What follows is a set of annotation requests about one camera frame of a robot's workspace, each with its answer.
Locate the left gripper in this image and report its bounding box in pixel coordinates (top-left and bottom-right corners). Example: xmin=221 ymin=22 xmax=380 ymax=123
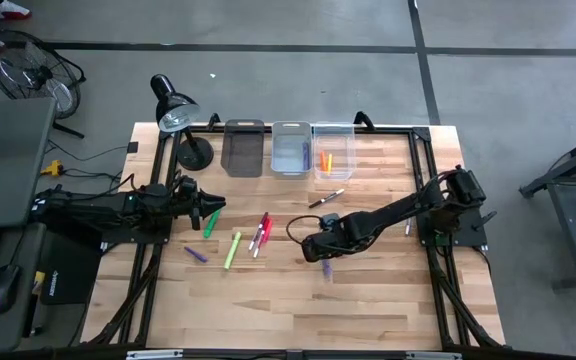
xmin=170 ymin=173 xmax=228 ymax=232

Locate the dark green highlighter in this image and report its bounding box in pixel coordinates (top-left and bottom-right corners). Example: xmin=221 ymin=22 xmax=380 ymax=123
xmin=202 ymin=208 xmax=223 ymax=240

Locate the black and white marker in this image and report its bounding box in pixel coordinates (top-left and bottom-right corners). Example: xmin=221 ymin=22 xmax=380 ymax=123
xmin=307 ymin=187 xmax=346 ymax=210

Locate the light green highlighter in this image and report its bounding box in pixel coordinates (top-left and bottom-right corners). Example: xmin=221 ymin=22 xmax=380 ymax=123
xmin=223 ymin=230 xmax=243 ymax=272

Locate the pink highlighter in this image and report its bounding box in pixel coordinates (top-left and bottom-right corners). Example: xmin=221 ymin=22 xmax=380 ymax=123
xmin=259 ymin=216 xmax=274 ymax=246

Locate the thin dark purple marker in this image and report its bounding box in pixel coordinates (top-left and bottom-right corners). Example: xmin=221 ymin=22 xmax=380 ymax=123
xmin=183 ymin=245 xmax=209 ymax=264

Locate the maroon-capped white marker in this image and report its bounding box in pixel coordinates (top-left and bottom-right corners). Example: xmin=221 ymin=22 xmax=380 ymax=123
xmin=247 ymin=211 xmax=270 ymax=251

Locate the red-capped white marker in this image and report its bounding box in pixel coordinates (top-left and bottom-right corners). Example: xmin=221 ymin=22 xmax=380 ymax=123
xmin=252 ymin=224 xmax=269 ymax=260

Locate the smoky dark translucent bin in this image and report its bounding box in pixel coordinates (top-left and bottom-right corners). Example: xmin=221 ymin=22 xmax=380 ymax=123
xmin=220 ymin=118 xmax=266 ymax=179

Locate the opaque light grey bin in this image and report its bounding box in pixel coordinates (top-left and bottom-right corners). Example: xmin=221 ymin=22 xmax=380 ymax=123
xmin=270 ymin=120 xmax=314 ymax=180

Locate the black desk lamp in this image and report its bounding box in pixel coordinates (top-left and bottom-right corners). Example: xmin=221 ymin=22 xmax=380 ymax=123
xmin=149 ymin=73 xmax=216 ymax=172

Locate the clear plastic bin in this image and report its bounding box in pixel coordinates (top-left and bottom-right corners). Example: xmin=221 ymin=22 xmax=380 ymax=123
xmin=312 ymin=120 xmax=357 ymax=182

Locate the black pad with logo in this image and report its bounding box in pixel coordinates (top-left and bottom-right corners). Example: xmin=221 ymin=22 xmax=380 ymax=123
xmin=39 ymin=230 xmax=103 ymax=307

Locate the yellow power plug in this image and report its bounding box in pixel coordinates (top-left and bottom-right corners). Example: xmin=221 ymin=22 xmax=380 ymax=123
xmin=41 ymin=159 xmax=65 ymax=178

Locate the grey laptop computer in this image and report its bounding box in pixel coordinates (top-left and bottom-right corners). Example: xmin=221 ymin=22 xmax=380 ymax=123
xmin=0 ymin=96 xmax=58 ymax=284

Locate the black floor fan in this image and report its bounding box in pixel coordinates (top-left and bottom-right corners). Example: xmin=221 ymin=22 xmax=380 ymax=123
xmin=0 ymin=28 xmax=88 ymax=140

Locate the black computer mouse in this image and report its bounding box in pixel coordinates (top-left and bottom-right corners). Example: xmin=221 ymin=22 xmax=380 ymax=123
xmin=0 ymin=263 xmax=23 ymax=316

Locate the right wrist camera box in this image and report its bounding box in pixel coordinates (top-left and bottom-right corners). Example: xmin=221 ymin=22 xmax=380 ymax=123
xmin=319 ymin=212 xmax=342 ymax=232

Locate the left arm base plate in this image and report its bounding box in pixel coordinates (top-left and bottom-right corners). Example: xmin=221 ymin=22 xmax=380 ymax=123
xmin=100 ymin=214 xmax=174 ymax=246

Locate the black floor cable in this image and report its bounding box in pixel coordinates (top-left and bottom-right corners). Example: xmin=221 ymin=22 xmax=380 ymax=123
xmin=45 ymin=138 xmax=134 ymax=184

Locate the black aluminium table frame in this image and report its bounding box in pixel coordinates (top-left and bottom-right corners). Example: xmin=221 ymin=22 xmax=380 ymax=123
xmin=81 ymin=110 xmax=508 ymax=351

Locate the silver metal bracket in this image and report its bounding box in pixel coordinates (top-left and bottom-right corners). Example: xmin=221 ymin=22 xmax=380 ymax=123
xmin=405 ymin=351 xmax=463 ymax=360
xmin=125 ymin=349 xmax=185 ymax=360

